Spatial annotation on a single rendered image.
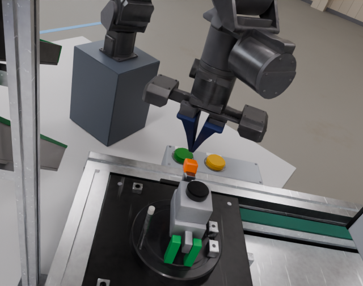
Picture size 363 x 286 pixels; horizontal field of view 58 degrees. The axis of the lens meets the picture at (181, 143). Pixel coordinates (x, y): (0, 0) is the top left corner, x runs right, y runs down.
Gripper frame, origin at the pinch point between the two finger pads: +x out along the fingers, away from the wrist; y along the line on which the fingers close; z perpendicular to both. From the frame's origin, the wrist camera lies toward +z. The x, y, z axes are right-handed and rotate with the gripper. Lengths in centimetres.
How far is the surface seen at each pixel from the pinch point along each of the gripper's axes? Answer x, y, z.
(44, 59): -11.1, 17.4, -14.8
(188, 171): 3.5, -0.8, -5.5
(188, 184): 0.7, -1.8, -11.7
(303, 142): 99, -72, 211
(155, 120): 21.0, 15.1, 34.1
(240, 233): 13.0, -12.4, -4.0
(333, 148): 99, -99, 220
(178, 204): 2.7, -1.5, -13.8
